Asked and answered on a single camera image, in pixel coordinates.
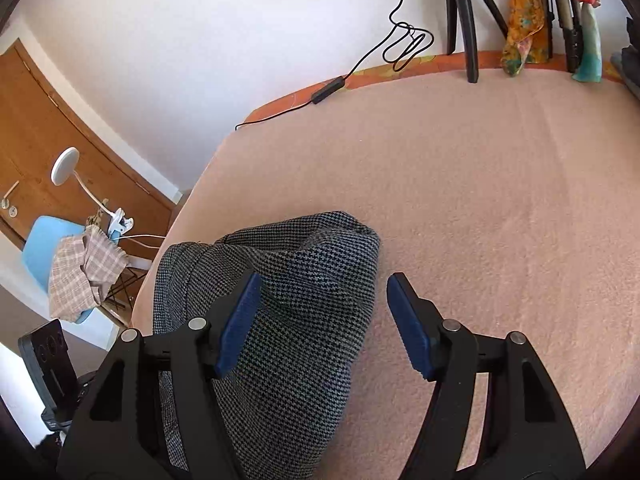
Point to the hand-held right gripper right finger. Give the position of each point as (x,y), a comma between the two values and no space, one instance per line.
(411,329)

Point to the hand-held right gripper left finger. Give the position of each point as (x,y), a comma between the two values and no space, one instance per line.
(239,321)

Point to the grey houndstooth pants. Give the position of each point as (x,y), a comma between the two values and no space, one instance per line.
(295,330)

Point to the plaid beige cloth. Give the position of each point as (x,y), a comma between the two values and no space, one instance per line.
(82,272)

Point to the light blue chair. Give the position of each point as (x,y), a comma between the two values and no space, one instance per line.
(47,255)

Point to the pink blanket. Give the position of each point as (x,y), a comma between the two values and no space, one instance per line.
(450,220)

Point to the white clip-on desk lamp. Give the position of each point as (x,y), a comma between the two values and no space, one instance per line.
(95,200)

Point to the wooden door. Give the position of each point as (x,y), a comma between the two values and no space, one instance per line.
(65,150)

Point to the black tripod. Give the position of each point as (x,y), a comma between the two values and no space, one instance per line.
(465,15)

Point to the orange floral cloth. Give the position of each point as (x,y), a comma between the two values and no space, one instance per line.
(522,20)

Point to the teal cloth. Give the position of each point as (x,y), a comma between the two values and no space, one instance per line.
(589,45)

